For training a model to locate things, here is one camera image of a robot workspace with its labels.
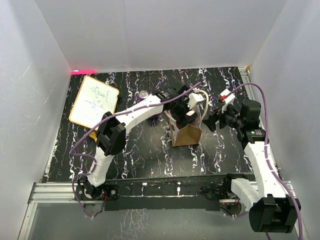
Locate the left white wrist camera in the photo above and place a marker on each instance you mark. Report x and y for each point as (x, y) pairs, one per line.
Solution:
(194, 99)

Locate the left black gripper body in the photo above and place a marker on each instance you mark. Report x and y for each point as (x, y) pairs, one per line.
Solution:
(180, 109)

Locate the purple Fanta can middle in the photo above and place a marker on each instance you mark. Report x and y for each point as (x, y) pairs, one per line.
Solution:
(154, 117)

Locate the purple Fanta can rear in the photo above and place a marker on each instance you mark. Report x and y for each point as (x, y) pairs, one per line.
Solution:
(142, 95)

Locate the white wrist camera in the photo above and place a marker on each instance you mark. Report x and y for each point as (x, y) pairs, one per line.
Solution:
(194, 99)
(227, 98)

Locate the purple fanta can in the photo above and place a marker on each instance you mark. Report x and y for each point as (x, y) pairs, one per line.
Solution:
(154, 117)
(142, 95)

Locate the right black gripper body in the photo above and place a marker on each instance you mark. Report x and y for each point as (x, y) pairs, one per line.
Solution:
(230, 118)

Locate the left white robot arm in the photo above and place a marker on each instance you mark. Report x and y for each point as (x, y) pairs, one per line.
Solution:
(112, 131)

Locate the black base frame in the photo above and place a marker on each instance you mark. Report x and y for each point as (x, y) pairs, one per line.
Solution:
(170, 193)

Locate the yellow framed whiteboard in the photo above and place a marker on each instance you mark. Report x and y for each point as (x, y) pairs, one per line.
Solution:
(94, 99)

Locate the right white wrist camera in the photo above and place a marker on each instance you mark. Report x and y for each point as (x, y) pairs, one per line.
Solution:
(227, 98)

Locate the brown canvas tote bag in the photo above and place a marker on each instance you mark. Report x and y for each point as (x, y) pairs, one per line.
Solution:
(191, 133)

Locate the pink tape strip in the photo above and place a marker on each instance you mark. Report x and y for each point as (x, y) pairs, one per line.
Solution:
(82, 72)

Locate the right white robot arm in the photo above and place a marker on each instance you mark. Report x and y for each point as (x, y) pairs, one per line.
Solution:
(270, 207)

